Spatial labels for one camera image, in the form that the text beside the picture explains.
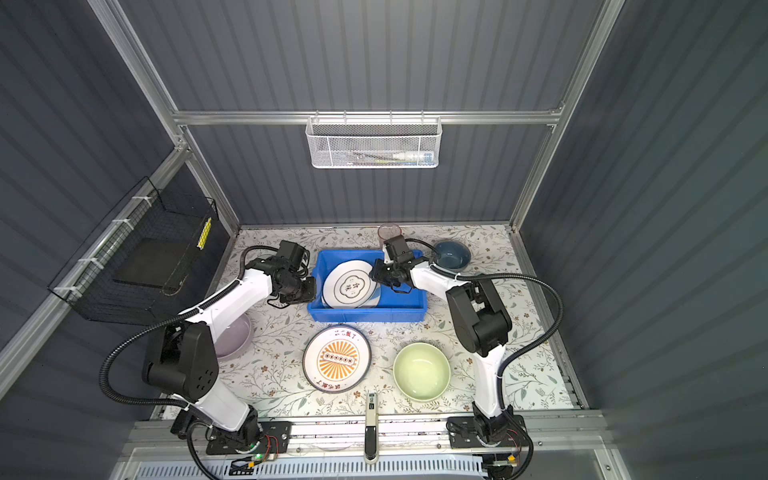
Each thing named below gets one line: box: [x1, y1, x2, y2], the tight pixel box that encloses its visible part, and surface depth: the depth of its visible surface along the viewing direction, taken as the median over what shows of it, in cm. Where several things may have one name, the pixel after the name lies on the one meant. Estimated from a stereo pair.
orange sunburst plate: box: [302, 324, 372, 394], surface depth 87 cm
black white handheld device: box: [364, 392, 380, 465], surface depth 74 cm
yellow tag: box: [197, 217, 213, 250], surface depth 84 cm
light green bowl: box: [393, 342, 452, 402], surface depth 84 cm
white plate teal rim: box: [322, 259, 377, 309], surface depth 101 cm
